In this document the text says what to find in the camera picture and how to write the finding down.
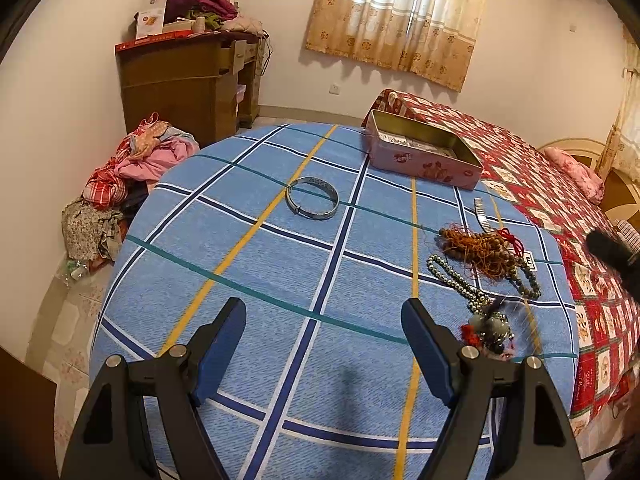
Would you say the pink tin box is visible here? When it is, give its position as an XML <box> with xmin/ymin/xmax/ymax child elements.
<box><xmin>361</xmin><ymin>108</ymin><xmax>485</xmax><ymax>192</ymax></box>

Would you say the silver bangle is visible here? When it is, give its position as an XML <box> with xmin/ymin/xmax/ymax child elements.
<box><xmin>286</xmin><ymin>176</ymin><xmax>340</xmax><ymax>221</ymax></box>

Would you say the flat red box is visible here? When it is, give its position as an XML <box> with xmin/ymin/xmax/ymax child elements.
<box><xmin>115</xmin><ymin>30</ymin><xmax>193</xmax><ymax>53</ymax></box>

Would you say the silver wristwatch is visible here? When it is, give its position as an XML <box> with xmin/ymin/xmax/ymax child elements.
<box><xmin>474</xmin><ymin>197</ymin><xmax>501</xmax><ymax>235</ymax></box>

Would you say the clothes pile on desk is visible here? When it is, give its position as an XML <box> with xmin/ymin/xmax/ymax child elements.
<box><xmin>164</xmin><ymin>0</ymin><xmax>266</xmax><ymax>36</ymax></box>

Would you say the red patterned bed quilt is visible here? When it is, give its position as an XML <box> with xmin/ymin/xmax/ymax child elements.
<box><xmin>375</xmin><ymin>89</ymin><xmax>640</xmax><ymax>436</ymax></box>

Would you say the wide beige patterned curtain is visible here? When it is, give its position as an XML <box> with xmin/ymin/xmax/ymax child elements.
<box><xmin>305</xmin><ymin>0</ymin><xmax>493</xmax><ymax>93</ymax></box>

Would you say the grey bead necklace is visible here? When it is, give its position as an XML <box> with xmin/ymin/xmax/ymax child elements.
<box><xmin>426</xmin><ymin>252</ymin><xmax>543</xmax><ymax>311</ymax></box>

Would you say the cream wooden headboard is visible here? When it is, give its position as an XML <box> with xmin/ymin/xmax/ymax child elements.
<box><xmin>537</xmin><ymin>135</ymin><xmax>640</xmax><ymax>241</ymax></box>

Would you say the pink pillow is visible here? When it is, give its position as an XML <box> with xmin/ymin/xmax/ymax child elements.
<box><xmin>543</xmin><ymin>146</ymin><xmax>605</xmax><ymax>206</ymax></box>

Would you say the brown bead necklace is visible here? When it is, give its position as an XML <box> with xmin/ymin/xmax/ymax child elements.
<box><xmin>439</xmin><ymin>227</ymin><xmax>526</xmax><ymax>281</ymax></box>

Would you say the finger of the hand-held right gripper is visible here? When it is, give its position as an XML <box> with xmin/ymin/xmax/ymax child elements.
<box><xmin>586</xmin><ymin>230</ymin><xmax>640</xmax><ymax>306</ymax></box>

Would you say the blue plaid cloth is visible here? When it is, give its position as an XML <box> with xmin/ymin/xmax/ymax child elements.
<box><xmin>90</xmin><ymin>122</ymin><xmax>581</xmax><ymax>480</ymax></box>

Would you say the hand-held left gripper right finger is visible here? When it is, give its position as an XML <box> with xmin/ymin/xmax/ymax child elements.
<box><xmin>401</xmin><ymin>298</ymin><xmax>586</xmax><ymax>480</ymax></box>

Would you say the narrow beige patterned curtain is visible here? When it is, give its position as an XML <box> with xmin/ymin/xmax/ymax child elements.
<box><xmin>597</xmin><ymin>25</ymin><xmax>640</xmax><ymax>183</ymax></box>

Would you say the clear plastic bag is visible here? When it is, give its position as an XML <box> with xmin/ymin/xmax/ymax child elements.
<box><xmin>57</xmin><ymin>257</ymin><xmax>103</xmax><ymax>286</ymax></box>

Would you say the striped pillow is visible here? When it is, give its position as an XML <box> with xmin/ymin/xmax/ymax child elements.
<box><xmin>612</xmin><ymin>219</ymin><xmax>640</xmax><ymax>251</ymax></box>

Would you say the clothes pile on floor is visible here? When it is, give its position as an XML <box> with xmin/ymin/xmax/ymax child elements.
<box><xmin>61</xmin><ymin>112</ymin><xmax>201</xmax><ymax>263</ymax></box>

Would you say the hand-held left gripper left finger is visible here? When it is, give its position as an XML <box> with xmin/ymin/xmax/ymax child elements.
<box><xmin>60</xmin><ymin>297</ymin><xmax>247</xmax><ymax>480</ymax></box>

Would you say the white cardboard box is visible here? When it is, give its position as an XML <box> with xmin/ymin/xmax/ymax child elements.
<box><xmin>134</xmin><ymin>0</ymin><xmax>169</xmax><ymax>40</ymax></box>

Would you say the brown wooden desk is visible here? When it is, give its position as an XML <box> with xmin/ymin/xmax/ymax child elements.
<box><xmin>115</xmin><ymin>30</ymin><xmax>268</xmax><ymax>148</ymax></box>

